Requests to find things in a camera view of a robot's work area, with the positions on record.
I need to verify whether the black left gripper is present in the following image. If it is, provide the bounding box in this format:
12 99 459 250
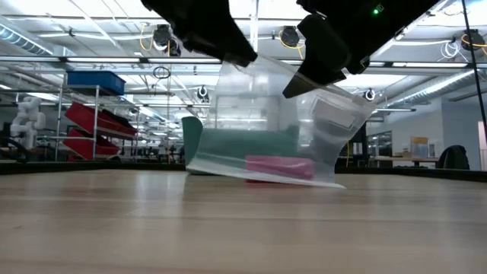
139 0 259 69

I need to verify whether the metal shelf rack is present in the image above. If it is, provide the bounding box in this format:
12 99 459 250
55 72 100 163

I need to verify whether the black aluminium table frame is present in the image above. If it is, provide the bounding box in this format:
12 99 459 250
0 161 487 183

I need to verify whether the blue plastic storage bin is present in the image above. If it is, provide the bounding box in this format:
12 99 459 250
67 70 126 96

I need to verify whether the orange-lidded clear container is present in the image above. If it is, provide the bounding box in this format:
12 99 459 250
410 136 429 159

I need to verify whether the pink elastic bandage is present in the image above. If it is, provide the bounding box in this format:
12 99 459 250
244 155 317 184

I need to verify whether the teal plastic basket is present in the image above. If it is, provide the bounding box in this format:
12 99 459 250
181 116 301 177

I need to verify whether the black round ceiling fixture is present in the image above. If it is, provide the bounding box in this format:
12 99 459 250
279 25 301 49
151 24 182 57
460 29 487 52

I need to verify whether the black office chair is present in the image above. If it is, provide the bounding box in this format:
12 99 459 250
436 145 471 170

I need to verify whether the red plastic storage bin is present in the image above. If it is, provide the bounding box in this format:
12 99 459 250
62 128 121 161
64 101 138 140

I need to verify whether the wooden workbench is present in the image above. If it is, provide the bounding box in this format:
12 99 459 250
374 155 438 167

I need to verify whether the black hanging cable loop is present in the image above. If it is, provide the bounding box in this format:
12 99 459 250
152 65 172 80

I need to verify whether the clear plastic bag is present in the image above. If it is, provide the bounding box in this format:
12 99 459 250
185 53 378 190

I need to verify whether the black diagonal pole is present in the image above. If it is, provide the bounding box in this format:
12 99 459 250
461 0 487 132

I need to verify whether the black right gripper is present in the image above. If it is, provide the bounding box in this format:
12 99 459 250
282 0 441 100

